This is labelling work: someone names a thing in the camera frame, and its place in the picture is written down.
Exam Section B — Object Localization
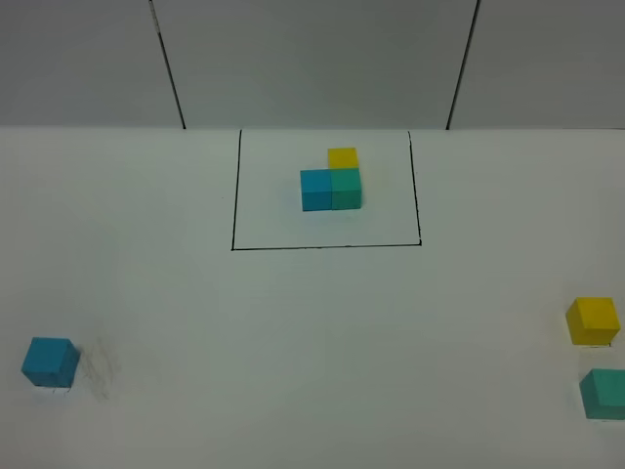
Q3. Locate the blue template block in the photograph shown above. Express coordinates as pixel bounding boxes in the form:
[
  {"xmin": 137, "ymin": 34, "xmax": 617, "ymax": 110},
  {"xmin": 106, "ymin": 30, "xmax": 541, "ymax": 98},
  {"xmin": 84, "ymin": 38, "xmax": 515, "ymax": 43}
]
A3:
[{"xmin": 300, "ymin": 169, "xmax": 332, "ymax": 211}]

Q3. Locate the green template block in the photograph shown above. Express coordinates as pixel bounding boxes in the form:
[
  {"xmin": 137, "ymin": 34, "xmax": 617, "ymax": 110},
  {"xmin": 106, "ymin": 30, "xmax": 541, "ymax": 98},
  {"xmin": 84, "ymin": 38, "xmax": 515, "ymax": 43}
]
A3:
[{"xmin": 330, "ymin": 168, "xmax": 362, "ymax": 210}]

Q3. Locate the yellow template block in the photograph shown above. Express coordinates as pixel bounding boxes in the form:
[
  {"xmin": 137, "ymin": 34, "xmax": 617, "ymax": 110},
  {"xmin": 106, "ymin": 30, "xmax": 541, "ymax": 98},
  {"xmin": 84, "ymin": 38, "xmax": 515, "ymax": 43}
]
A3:
[{"xmin": 327, "ymin": 148, "xmax": 359, "ymax": 169}]

